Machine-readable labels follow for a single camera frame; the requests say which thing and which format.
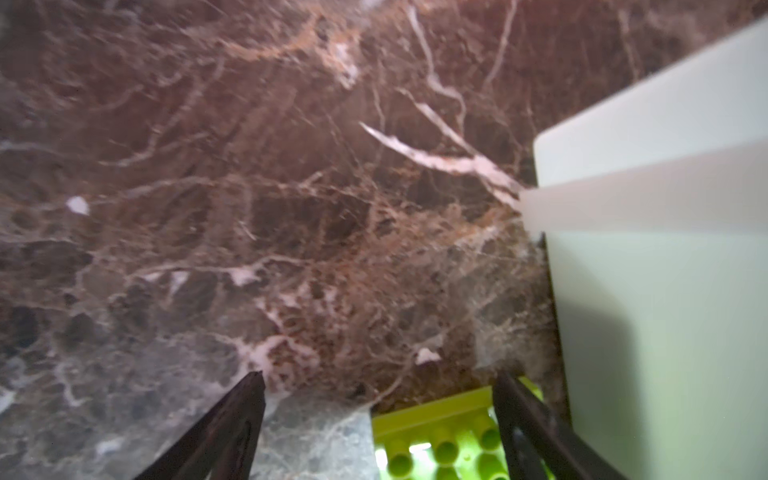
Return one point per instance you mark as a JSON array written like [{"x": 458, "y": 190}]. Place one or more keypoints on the green lego brick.
[{"x": 456, "y": 437}]

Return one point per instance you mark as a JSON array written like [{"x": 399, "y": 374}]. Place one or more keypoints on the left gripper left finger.
[{"x": 222, "y": 444}]

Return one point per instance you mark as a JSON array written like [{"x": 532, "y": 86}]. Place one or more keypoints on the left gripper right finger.
[{"x": 536, "y": 442}]

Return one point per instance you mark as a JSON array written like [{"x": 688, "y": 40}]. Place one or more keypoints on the white three-compartment bin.
[{"x": 653, "y": 204}]

